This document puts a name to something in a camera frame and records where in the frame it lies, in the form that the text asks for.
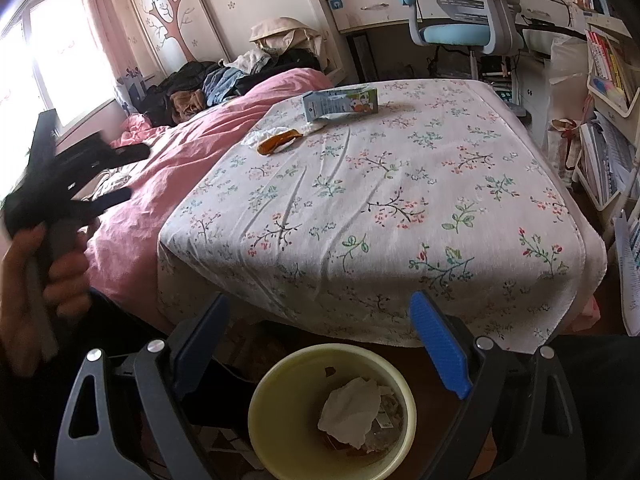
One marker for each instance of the blue grey desk chair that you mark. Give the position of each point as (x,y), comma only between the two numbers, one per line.
(485,26)

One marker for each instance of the white book shelf rack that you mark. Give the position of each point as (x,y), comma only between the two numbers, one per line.
(608,162)

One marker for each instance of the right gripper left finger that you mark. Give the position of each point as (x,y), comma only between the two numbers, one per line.
(193,342)

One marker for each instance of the floral white bed sheet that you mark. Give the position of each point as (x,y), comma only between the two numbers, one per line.
(442,190)

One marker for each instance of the yellow round trash bin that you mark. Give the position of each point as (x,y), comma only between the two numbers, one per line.
(287,403)

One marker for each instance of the pink duvet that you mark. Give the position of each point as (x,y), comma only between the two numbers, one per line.
(123,252)

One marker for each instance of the pile of dark clothes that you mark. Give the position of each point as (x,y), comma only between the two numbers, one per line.
(200,85)

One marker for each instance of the white desk with drawers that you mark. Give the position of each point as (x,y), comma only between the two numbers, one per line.
(347,18)

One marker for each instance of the white paper in bin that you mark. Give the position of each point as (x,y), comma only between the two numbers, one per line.
(349,411)

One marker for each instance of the orange peel piece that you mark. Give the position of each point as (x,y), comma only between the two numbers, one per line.
(277,140)

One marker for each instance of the pink window curtain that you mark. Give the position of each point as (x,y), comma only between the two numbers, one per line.
(107,28)

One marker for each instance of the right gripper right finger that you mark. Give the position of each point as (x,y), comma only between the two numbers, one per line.
(441,343)

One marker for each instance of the left hand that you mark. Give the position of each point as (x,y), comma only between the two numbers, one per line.
(66,295)

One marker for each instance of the beige bag on bed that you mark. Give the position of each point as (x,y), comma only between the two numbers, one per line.
(279,35)

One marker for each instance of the white tissue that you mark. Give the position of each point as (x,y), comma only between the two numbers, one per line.
(254,137)

